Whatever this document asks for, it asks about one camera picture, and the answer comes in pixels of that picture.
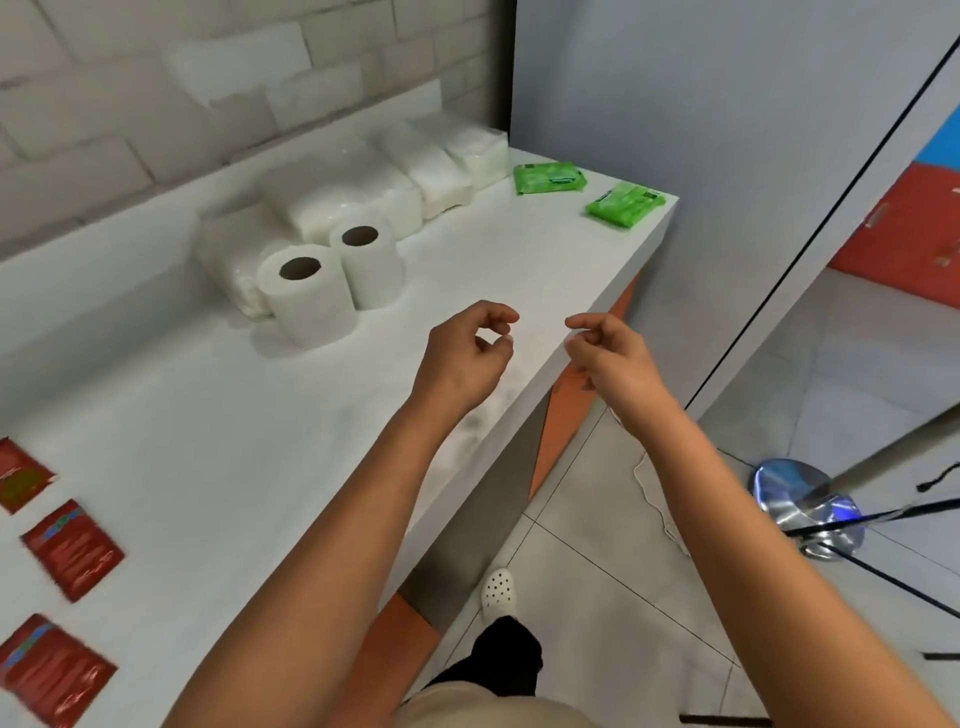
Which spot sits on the person's left hand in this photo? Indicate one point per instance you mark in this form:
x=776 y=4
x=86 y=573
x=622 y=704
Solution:
x=450 y=360

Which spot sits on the person's right hand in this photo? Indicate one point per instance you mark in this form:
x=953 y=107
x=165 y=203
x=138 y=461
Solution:
x=622 y=367

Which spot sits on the person's left thumb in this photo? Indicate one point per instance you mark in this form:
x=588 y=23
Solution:
x=498 y=344

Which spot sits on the person's right thumb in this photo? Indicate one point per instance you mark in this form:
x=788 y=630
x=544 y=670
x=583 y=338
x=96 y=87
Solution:
x=577 y=348

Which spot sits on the person's right forearm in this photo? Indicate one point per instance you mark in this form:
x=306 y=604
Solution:
x=757 y=570

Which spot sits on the person's left forearm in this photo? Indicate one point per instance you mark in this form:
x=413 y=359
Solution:
x=330 y=547

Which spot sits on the white toilet paper roll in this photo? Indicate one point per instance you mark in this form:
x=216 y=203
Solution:
x=307 y=300
x=371 y=262

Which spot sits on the green wet wipes packet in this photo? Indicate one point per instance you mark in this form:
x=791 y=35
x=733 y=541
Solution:
x=626 y=204
x=547 y=178

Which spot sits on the clear-wrapped white tissue pack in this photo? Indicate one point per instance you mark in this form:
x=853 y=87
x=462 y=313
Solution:
x=431 y=172
x=229 y=255
x=472 y=150
x=337 y=191

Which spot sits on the white perforated clog shoe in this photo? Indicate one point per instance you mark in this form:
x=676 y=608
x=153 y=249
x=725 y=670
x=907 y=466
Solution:
x=499 y=592

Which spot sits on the chrome stand base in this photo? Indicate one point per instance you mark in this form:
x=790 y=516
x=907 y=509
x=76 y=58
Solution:
x=795 y=499

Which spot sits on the black trouser leg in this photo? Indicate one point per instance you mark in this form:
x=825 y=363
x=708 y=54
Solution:
x=495 y=660

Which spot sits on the grey metal stand pole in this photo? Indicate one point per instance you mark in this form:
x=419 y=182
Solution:
x=892 y=457

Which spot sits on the red cabinet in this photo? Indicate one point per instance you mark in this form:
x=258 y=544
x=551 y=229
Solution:
x=900 y=240

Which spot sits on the black tripod legs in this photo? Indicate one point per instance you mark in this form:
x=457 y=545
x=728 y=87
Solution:
x=892 y=516

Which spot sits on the beige shirt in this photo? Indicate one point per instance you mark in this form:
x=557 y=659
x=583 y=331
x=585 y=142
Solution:
x=487 y=709

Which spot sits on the red foil sachet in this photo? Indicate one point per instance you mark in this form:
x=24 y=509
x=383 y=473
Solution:
x=73 y=551
x=19 y=476
x=49 y=675

